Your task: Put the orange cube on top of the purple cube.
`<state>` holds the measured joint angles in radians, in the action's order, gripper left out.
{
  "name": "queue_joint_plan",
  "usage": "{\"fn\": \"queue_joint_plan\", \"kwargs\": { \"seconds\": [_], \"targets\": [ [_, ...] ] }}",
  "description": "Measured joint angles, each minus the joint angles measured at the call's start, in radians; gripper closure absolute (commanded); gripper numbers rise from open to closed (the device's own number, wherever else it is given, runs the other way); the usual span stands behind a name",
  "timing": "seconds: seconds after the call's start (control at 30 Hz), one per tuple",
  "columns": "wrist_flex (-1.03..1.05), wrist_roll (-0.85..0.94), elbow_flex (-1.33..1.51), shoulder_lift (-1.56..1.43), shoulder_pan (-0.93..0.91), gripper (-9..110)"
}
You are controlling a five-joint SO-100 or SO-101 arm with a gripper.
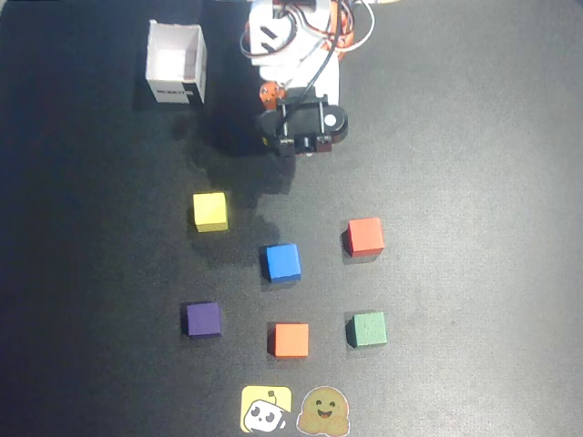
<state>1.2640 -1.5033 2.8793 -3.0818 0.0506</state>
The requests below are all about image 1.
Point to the red cube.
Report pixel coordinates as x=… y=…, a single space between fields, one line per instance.
x=365 y=234

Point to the white cardboard box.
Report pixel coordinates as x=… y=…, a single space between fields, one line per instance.
x=175 y=54

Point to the blue cube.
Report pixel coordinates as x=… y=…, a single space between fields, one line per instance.
x=282 y=260

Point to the purple cube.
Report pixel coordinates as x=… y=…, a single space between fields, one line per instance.
x=204 y=318

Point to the yellow cube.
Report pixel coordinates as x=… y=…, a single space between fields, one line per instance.
x=209 y=210

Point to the black table mat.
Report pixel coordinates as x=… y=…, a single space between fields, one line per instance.
x=455 y=182

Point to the yellow robot sticker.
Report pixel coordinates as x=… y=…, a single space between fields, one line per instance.
x=264 y=409

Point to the green cube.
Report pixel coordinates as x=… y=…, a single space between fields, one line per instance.
x=369 y=328

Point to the hugging face sticker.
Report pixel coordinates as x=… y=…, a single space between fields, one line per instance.
x=324 y=409

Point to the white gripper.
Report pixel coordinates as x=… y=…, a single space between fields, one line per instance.
x=304 y=119

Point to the orange cube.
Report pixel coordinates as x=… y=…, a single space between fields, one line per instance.
x=291 y=339

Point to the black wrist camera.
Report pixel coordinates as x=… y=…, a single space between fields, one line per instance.
x=309 y=120

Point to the orange and white robot arm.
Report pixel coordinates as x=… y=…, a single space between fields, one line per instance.
x=259 y=45

